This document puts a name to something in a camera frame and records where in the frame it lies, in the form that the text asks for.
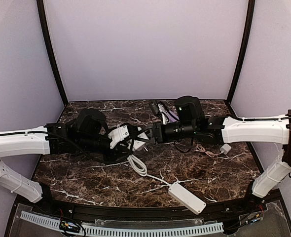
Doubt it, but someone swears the white cube socket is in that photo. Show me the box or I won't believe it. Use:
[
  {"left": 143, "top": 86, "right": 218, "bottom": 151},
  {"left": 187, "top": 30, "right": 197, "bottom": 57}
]
[{"left": 133, "top": 132, "right": 149, "bottom": 152}]

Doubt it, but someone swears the white plug with cable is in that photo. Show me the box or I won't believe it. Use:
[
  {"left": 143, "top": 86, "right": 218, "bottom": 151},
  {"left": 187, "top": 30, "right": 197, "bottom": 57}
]
[{"left": 127, "top": 155, "right": 171, "bottom": 187}]

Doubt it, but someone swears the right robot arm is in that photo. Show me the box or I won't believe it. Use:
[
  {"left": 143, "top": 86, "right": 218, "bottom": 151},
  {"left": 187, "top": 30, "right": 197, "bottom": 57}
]
[{"left": 136, "top": 110, "right": 291, "bottom": 198}]

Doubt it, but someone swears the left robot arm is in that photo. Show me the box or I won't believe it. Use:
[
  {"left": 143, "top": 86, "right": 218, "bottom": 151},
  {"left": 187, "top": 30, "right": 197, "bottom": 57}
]
[{"left": 0, "top": 123, "right": 137, "bottom": 204}]

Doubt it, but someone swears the purple power strip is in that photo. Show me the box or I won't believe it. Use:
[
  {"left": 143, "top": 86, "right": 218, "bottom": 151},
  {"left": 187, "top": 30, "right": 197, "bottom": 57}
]
[{"left": 167, "top": 111, "right": 179, "bottom": 122}]

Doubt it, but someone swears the small white charger adapter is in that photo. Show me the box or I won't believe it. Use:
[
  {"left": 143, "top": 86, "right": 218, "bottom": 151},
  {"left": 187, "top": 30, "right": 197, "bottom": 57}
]
[{"left": 219, "top": 144, "right": 232, "bottom": 155}]

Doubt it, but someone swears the white power strip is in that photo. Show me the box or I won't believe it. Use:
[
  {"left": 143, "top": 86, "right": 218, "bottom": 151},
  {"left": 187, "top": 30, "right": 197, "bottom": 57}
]
[{"left": 168, "top": 182, "right": 207, "bottom": 215}]

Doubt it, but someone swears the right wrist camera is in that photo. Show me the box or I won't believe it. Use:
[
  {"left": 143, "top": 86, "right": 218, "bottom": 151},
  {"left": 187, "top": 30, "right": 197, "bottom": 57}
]
[{"left": 175, "top": 95, "right": 205, "bottom": 122}]

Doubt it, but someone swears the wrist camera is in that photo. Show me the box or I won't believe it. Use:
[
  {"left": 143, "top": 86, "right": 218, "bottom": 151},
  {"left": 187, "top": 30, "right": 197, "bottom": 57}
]
[
  {"left": 73, "top": 109, "right": 109, "bottom": 141},
  {"left": 175, "top": 95, "right": 205, "bottom": 122}
]

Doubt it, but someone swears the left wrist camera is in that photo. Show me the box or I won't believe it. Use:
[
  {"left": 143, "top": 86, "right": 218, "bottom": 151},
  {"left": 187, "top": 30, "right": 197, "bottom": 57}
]
[{"left": 73, "top": 109, "right": 109, "bottom": 141}]

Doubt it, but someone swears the pink charging cable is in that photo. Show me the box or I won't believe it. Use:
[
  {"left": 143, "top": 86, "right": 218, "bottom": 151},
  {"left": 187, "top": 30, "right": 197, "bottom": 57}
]
[{"left": 194, "top": 144, "right": 222, "bottom": 158}]

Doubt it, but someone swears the black front table rail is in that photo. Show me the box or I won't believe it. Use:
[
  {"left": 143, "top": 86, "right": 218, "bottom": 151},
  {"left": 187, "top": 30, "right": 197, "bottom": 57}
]
[{"left": 40, "top": 199, "right": 247, "bottom": 222}]

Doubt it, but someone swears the white slotted cable duct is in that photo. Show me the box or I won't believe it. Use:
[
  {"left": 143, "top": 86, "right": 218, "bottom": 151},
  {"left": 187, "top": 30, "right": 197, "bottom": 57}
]
[{"left": 20, "top": 211, "right": 223, "bottom": 237}]

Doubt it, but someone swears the left black frame post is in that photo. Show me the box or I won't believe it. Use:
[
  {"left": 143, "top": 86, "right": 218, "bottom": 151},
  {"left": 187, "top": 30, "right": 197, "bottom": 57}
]
[{"left": 36, "top": 0, "right": 69, "bottom": 107}]

